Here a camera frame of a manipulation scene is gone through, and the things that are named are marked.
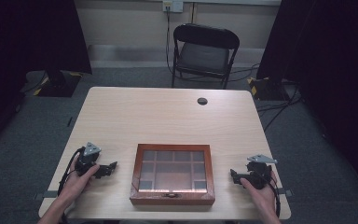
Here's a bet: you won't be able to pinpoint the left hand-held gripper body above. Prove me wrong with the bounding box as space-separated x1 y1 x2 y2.
74 142 103 177

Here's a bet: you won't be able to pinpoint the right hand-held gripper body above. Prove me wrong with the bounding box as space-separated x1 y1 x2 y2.
245 153 279 190

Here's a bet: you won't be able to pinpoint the wooden box with glass lid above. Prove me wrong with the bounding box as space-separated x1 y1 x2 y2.
129 143 216 206

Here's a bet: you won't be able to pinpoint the person's right hand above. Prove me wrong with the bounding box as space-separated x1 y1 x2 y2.
240 170 280 217

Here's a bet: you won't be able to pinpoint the person's left hand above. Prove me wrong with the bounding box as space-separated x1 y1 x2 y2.
57 155 101 206

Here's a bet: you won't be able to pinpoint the black stand base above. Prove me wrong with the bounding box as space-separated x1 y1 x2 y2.
36 69 84 98
246 76 294 102

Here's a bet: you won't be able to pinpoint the black folding chair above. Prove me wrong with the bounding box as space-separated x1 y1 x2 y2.
171 22 241 91

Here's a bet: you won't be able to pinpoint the dark curtain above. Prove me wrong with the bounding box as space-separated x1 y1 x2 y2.
255 0 358 200
0 0 93 157

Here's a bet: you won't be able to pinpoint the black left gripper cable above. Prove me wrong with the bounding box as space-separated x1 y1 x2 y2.
57 147 86 224

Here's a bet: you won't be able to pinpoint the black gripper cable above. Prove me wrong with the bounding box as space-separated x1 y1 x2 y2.
262 174 282 218
57 147 86 224

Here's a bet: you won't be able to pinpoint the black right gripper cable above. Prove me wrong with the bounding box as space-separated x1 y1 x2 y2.
262 174 282 218

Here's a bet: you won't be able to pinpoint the black floor cables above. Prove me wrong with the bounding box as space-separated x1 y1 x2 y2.
255 85 303 133

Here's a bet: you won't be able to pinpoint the black wall outlet cable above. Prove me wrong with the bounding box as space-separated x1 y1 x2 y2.
165 7 181 77

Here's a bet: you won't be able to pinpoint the white wall outlet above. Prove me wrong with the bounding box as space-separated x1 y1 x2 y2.
162 0 185 14

